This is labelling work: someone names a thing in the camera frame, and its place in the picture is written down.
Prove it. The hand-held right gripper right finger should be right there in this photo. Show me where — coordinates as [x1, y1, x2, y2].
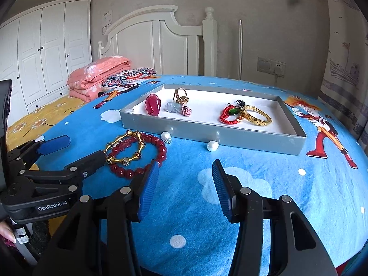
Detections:
[212, 159, 337, 276]

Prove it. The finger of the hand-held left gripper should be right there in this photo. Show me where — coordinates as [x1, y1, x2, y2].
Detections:
[20, 149, 107, 190]
[7, 135, 71, 176]

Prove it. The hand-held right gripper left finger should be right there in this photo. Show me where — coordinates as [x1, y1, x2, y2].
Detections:
[33, 162, 160, 276]

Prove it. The gold bamboo bracelet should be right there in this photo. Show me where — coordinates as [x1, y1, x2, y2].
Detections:
[104, 130, 148, 166]

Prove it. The red bead bracelet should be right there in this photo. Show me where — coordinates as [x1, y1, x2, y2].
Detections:
[108, 134, 168, 179]

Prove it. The grey cardboard tray box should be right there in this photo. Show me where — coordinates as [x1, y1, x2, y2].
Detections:
[119, 84, 308, 156]

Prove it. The red string bracelet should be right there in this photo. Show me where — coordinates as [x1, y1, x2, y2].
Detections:
[220, 103, 245, 125]

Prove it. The gold bangle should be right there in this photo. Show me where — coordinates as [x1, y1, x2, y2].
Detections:
[243, 105, 272, 127]

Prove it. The green pendant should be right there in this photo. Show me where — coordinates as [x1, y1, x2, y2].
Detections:
[230, 100, 245, 116]

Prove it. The red rose pendant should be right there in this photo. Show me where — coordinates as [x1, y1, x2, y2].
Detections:
[145, 94, 159, 117]

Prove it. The grey and pink pendant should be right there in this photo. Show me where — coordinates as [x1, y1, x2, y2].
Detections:
[165, 102, 194, 118]

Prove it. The gold ring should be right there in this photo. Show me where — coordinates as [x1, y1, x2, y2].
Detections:
[172, 88, 190, 104]

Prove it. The person's left hand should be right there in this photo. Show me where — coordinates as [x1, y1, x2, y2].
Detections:
[0, 221, 16, 245]

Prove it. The yellow floral bedsheet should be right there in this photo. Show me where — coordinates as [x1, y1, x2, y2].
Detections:
[6, 95, 87, 170]

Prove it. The blue cartoon printed cloth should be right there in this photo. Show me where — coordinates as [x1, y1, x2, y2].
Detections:
[34, 74, 368, 276]

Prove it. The pink folded quilt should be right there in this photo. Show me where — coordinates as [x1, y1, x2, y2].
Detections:
[67, 57, 132, 102]

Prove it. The patterned pillow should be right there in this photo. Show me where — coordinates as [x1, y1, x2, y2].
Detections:
[101, 67, 157, 92]

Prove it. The white wardrobe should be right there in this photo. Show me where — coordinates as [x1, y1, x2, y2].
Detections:
[0, 0, 93, 127]

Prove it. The white bed headboard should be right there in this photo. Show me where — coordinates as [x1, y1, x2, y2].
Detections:
[97, 5, 217, 77]

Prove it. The metal pole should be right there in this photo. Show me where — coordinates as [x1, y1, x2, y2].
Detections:
[237, 20, 243, 79]

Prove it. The ship print curtain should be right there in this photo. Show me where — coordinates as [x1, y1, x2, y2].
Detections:
[319, 0, 368, 147]

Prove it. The wall socket panel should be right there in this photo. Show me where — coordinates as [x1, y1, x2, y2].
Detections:
[257, 57, 286, 77]

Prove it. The wall paper notice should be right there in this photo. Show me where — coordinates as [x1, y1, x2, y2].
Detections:
[102, 10, 113, 32]

